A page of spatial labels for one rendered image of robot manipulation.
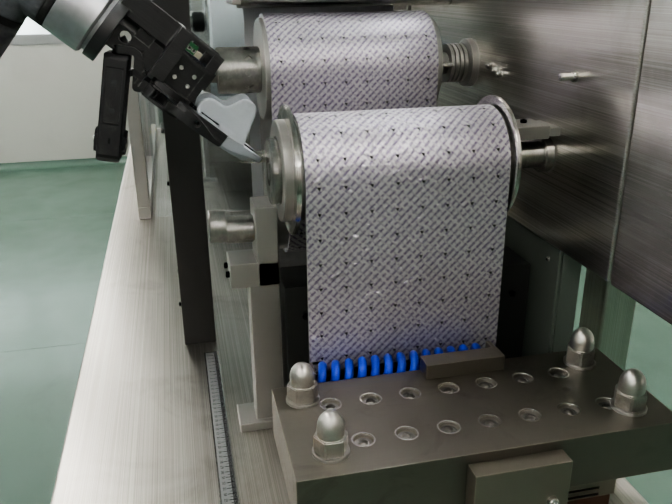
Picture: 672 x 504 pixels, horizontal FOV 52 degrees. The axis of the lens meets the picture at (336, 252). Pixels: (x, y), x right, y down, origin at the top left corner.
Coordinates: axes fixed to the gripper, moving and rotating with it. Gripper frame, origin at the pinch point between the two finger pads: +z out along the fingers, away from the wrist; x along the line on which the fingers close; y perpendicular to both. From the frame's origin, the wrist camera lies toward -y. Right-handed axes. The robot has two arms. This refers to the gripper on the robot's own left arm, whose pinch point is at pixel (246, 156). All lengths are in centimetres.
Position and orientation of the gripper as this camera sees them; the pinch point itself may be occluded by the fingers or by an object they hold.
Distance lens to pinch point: 80.3
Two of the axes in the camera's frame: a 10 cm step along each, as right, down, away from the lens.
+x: -2.2, -3.5, 9.1
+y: 6.2, -7.7, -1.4
